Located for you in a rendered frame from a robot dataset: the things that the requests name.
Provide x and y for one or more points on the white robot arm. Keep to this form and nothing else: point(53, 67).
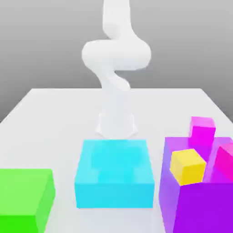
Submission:
point(116, 54)

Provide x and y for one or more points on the small magenta cube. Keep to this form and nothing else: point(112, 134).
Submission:
point(202, 134)

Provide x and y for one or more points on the small yellow cube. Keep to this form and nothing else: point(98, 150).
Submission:
point(189, 169)

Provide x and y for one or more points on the small pink cube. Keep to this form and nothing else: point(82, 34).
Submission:
point(224, 160)

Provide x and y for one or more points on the large cyan box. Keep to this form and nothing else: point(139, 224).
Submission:
point(114, 193)

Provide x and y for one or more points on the large green box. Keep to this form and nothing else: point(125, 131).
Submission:
point(20, 191)

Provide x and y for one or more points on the large purple box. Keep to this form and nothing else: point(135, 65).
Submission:
point(203, 207)

